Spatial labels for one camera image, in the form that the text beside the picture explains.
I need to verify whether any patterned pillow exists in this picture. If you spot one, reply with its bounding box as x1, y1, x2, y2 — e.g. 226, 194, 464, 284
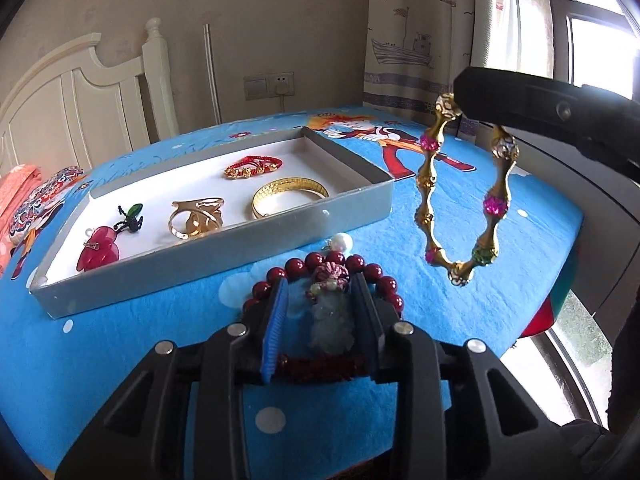
7, 166, 91, 246

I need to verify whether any pink folded quilt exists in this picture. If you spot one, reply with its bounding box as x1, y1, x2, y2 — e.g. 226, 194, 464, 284
0, 164, 41, 276

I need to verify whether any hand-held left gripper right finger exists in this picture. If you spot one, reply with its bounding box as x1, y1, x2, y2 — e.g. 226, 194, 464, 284
350, 272, 591, 480

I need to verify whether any gold bangle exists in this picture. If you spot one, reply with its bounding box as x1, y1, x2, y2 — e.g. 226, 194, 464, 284
250, 176, 331, 220

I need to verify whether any gold ring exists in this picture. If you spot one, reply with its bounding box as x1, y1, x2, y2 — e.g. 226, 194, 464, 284
167, 197, 226, 240

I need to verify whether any red string bracelet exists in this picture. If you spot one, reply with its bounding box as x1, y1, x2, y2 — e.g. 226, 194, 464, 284
224, 155, 283, 180

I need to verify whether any wall socket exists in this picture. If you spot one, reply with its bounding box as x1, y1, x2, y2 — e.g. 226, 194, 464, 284
267, 72, 296, 97

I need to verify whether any ship print curtain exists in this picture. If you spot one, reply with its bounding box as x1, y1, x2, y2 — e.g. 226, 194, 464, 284
361, 0, 501, 141

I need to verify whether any green leaf black bead charm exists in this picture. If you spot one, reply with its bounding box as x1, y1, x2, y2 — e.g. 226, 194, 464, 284
116, 203, 144, 234

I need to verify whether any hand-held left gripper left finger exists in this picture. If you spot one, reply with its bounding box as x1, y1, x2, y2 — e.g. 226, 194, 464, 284
55, 277, 290, 480

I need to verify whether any white wooden headboard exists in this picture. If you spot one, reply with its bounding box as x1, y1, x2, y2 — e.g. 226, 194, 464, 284
0, 16, 180, 176

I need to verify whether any gold bamboo link bracelet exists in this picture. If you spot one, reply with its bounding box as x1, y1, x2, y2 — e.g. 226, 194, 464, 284
413, 93, 521, 288

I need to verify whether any wall switch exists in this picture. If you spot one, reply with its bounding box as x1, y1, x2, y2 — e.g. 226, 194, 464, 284
243, 76, 270, 101

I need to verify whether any metal pole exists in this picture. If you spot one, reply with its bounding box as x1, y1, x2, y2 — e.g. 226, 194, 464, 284
202, 24, 222, 125

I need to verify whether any white sheer curtain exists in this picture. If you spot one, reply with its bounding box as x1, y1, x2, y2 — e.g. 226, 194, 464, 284
475, 0, 556, 86

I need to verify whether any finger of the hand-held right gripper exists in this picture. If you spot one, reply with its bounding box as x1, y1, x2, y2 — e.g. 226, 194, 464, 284
454, 67, 640, 176

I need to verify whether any red petal brooch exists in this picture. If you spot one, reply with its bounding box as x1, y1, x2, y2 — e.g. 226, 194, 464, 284
76, 226, 122, 273

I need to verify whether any window frame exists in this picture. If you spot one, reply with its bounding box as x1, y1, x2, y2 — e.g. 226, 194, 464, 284
540, 0, 640, 96

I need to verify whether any grey cardboard tray box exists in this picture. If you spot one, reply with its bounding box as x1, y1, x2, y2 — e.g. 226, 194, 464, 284
29, 126, 395, 320

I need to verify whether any red bead bracelet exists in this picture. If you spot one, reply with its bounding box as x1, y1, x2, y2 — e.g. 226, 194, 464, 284
243, 251, 405, 321

